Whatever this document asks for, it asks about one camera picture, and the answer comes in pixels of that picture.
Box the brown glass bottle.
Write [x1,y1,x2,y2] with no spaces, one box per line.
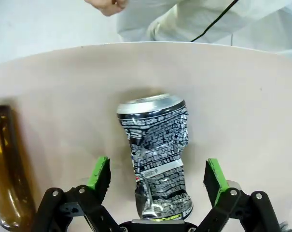
[0,104,37,230]

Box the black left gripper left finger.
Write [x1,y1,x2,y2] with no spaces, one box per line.
[34,156,119,232]

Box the person's bare hand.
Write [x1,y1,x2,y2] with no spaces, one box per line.
[84,0,129,17]

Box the crushed black drink can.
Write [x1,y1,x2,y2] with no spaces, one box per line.
[116,93,194,221]

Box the thin black cable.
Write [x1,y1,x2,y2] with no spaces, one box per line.
[190,0,240,43]

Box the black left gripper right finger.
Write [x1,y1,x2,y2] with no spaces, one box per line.
[196,158,282,232]

